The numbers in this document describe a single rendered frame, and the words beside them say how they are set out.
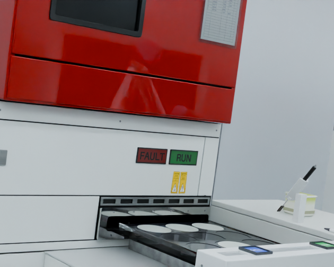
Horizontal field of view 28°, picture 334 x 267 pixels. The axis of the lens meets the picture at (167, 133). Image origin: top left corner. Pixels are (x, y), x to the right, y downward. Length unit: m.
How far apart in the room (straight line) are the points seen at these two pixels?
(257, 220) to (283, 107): 2.71
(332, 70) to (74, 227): 3.52
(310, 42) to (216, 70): 2.86
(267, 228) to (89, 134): 0.62
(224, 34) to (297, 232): 0.65
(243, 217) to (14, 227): 0.73
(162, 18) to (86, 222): 0.63
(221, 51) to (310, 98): 2.89
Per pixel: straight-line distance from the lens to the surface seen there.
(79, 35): 1.79
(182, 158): 2.11
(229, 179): 4.44
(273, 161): 4.74
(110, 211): 1.96
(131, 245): 2.00
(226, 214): 2.18
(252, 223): 2.11
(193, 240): 1.86
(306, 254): 1.62
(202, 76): 2.07
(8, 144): 1.77
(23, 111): 1.78
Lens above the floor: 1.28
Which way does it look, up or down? 3 degrees down
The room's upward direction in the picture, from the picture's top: 7 degrees clockwise
